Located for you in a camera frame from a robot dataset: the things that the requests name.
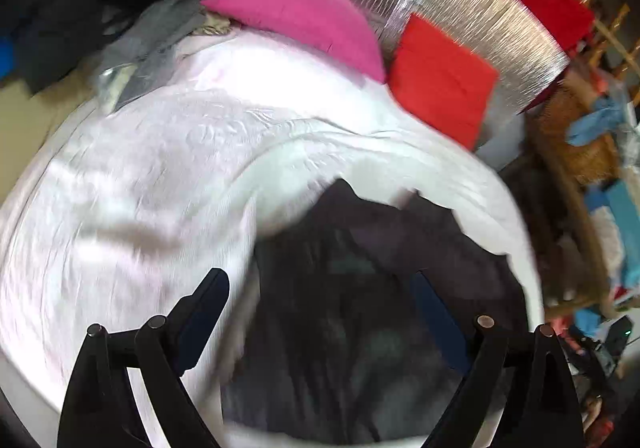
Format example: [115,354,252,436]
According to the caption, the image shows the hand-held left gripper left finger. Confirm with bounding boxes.
[57,268,231,448]

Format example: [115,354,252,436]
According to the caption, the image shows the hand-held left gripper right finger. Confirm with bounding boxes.
[410,271,586,448]

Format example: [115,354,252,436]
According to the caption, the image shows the dark quilted puffer jacket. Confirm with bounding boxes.
[220,178,530,445]

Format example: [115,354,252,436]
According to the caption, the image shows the white embossed bed cover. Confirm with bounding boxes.
[0,31,546,448]

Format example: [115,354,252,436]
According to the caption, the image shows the teal cardboard box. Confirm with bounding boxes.
[585,179,640,231]

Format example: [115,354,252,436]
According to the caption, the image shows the wicker basket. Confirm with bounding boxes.
[529,81,626,189]

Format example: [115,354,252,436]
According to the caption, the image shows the blue cloth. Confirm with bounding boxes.
[566,96,632,147]

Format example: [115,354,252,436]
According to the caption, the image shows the red pillow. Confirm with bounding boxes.
[387,12,501,151]

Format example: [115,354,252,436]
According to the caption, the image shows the beige leather sofa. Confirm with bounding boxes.
[0,76,98,209]

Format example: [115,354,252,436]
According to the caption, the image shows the grey garment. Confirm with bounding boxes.
[92,0,212,112]

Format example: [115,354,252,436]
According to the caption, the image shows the pink pillow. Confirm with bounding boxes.
[200,0,387,83]

